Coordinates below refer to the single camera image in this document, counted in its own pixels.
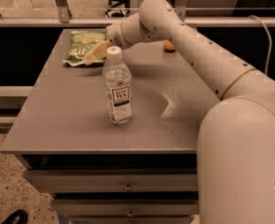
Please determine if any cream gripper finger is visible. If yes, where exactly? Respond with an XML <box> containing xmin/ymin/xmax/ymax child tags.
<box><xmin>82</xmin><ymin>41</ymin><xmax>109</xmax><ymax>65</ymax></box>

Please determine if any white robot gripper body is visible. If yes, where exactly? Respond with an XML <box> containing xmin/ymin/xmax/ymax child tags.
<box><xmin>106</xmin><ymin>13</ymin><xmax>158</xmax><ymax>49</ymax></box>

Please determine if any green jalapeno chip bag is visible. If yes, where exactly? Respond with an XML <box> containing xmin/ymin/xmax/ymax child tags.
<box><xmin>63</xmin><ymin>31</ymin><xmax>105</xmax><ymax>66</ymax></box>

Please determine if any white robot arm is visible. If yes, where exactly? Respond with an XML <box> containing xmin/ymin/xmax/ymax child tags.
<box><xmin>106</xmin><ymin>0</ymin><xmax>275</xmax><ymax>224</ymax></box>

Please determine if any clear plastic tea bottle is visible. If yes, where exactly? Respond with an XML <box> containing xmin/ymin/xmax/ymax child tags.
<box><xmin>102</xmin><ymin>46</ymin><xmax>132</xmax><ymax>124</ymax></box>

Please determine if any black office chair base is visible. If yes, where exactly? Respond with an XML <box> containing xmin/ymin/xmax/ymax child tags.
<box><xmin>105</xmin><ymin>0</ymin><xmax>143</xmax><ymax>18</ymax></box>

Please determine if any orange fruit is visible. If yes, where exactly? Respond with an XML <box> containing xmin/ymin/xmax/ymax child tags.
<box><xmin>163</xmin><ymin>40</ymin><xmax>175</xmax><ymax>52</ymax></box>

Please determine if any metal railing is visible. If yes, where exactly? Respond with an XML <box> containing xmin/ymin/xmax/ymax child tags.
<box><xmin>0</xmin><ymin>0</ymin><xmax>275</xmax><ymax>27</ymax></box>

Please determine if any upper grey drawer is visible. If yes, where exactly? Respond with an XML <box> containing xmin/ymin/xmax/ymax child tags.
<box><xmin>24</xmin><ymin>169</ymin><xmax>198</xmax><ymax>193</ymax></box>

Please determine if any grey drawer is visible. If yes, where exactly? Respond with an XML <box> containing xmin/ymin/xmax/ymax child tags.
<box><xmin>51</xmin><ymin>199</ymin><xmax>199</xmax><ymax>217</ymax></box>
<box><xmin>24</xmin><ymin>169</ymin><xmax>198</xmax><ymax>193</ymax></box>

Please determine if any lower grey drawer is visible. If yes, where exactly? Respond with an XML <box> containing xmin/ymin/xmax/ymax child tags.
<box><xmin>51</xmin><ymin>199</ymin><xmax>199</xmax><ymax>217</ymax></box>

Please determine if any black shoe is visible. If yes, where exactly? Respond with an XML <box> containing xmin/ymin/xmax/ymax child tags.
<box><xmin>1</xmin><ymin>209</ymin><xmax>28</xmax><ymax>224</ymax></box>

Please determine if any white cable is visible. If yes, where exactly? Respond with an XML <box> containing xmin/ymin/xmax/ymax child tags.
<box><xmin>248</xmin><ymin>14</ymin><xmax>273</xmax><ymax>77</ymax></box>

